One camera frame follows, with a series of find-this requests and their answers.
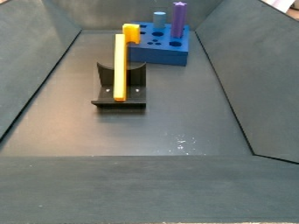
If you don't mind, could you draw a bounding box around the long yellow double-square peg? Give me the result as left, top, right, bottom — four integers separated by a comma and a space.
114, 34, 127, 102

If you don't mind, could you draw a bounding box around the yellow notched block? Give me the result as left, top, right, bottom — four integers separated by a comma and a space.
123, 24, 140, 44

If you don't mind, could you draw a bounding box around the blue peg board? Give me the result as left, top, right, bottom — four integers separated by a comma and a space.
128, 22, 190, 67

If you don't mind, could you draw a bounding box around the purple star peg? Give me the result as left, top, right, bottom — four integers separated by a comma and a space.
171, 2, 187, 38

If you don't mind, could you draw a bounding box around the black curved holder stand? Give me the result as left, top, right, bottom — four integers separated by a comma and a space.
91, 62, 146, 108

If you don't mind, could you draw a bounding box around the light blue cylinder peg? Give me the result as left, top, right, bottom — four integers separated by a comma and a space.
154, 11, 166, 29

